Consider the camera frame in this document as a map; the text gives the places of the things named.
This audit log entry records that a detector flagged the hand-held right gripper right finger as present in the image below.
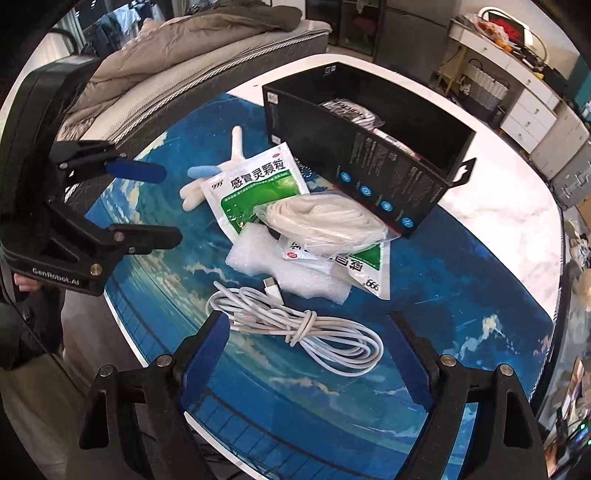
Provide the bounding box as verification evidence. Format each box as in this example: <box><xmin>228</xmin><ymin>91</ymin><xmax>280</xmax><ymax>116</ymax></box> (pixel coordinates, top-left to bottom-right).
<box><xmin>388</xmin><ymin>311</ymin><xmax>548</xmax><ymax>480</ymax></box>

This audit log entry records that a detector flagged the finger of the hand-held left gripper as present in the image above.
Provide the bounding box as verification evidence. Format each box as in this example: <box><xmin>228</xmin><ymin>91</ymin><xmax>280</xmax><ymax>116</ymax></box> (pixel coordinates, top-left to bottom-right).
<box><xmin>51</xmin><ymin>141</ymin><xmax>167</xmax><ymax>185</ymax></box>
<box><xmin>45</xmin><ymin>202</ymin><xmax>184</xmax><ymax>278</ymax></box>

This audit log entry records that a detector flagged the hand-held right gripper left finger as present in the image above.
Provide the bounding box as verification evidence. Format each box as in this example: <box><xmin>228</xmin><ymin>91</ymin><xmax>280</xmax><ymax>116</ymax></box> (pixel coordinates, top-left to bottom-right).
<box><xmin>78</xmin><ymin>311</ymin><xmax>232</xmax><ymax>480</ymax></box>

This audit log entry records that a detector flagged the white and blue plush toy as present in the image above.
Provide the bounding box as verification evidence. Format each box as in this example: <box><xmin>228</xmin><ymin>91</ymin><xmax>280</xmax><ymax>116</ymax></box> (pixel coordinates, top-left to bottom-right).
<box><xmin>180</xmin><ymin>126</ymin><xmax>247</xmax><ymax>213</ymax></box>

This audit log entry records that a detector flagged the green white medicine packet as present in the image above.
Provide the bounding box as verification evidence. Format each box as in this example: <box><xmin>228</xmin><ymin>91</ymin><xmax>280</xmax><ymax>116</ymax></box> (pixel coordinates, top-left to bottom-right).
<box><xmin>277</xmin><ymin>237</ymin><xmax>392</xmax><ymax>300</ymax></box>
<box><xmin>201</xmin><ymin>142</ymin><xmax>311</xmax><ymax>241</ymax></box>

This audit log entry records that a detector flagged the white foam wrap piece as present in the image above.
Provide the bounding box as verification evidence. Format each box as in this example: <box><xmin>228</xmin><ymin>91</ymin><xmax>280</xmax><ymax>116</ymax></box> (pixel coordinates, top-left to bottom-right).
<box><xmin>226</xmin><ymin>228</ymin><xmax>352</xmax><ymax>304</ymax></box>

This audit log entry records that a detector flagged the white charging cable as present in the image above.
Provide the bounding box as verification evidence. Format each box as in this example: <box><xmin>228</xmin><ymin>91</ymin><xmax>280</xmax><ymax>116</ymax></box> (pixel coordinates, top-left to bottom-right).
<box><xmin>205</xmin><ymin>278</ymin><xmax>385</xmax><ymax>374</ymax></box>

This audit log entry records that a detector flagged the black cardboard box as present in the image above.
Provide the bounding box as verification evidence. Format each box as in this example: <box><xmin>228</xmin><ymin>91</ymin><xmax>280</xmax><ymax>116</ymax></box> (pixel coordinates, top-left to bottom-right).
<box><xmin>262</xmin><ymin>62</ymin><xmax>477</xmax><ymax>238</ymax></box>

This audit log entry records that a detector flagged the bagged white rope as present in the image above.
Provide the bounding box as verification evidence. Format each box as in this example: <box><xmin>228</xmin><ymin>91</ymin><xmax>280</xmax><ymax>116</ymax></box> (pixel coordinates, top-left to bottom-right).
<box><xmin>253</xmin><ymin>193</ymin><xmax>402</xmax><ymax>254</ymax></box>

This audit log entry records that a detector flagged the person's left forearm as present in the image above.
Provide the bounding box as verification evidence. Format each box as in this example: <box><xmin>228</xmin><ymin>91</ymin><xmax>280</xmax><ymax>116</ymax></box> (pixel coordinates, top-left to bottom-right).
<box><xmin>0</xmin><ymin>287</ymin><xmax>66</xmax><ymax>371</ymax></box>

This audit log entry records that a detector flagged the person's left hand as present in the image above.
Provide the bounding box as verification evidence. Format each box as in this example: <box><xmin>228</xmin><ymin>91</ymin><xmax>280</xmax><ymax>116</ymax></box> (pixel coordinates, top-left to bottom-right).
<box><xmin>13</xmin><ymin>271</ymin><xmax>45</xmax><ymax>293</ymax></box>

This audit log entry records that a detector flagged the blue sky printed mat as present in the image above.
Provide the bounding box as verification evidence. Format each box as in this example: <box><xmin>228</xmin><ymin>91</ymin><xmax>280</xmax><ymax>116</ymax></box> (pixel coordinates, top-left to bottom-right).
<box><xmin>85</xmin><ymin>92</ymin><xmax>555</xmax><ymax>480</ymax></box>

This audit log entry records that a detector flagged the brown duvet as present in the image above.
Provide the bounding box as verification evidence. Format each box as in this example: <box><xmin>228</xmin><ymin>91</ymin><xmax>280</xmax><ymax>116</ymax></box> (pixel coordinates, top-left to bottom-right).
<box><xmin>55</xmin><ymin>0</ymin><xmax>305</xmax><ymax>134</ymax></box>

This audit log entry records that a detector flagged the grey mattress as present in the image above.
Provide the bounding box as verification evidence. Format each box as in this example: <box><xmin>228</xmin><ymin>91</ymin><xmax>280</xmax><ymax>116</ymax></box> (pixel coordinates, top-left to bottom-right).
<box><xmin>58</xmin><ymin>18</ymin><xmax>333</xmax><ymax>144</ymax></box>

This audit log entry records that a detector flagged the clothes rack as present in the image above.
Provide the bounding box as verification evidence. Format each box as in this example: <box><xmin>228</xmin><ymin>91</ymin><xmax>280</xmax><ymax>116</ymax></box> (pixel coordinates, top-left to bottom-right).
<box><xmin>88</xmin><ymin>7</ymin><xmax>139</xmax><ymax>51</ymax></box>

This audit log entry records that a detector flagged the black white striped packet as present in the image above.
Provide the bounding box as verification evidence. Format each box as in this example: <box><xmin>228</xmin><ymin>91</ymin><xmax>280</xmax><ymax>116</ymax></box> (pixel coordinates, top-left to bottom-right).
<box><xmin>321</xmin><ymin>98</ymin><xmax>385</xmax><ymax>131</ymax></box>

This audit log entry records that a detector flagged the white drawer cabinet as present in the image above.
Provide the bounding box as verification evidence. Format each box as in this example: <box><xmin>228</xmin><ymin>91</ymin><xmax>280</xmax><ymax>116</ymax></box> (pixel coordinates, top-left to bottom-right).
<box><xmin>438</xmin><ymin>14</ymin><xmax>578</xmax><ymax>154</ymax></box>

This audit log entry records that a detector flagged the black glass cabinet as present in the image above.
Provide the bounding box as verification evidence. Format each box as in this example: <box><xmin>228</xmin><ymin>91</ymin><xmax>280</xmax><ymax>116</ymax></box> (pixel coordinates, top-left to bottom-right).
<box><xmin>305</xmin><ymin>0</ymin><xmax>458</xmax><ymax>65</ymax></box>

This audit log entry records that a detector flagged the white wire basket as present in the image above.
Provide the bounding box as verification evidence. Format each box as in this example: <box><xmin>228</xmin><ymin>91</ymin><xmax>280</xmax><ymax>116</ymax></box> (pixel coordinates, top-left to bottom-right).
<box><xmin>455</xmin><ymin>58</ymin><xmax>509</xmax><ymax>112</ymax></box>

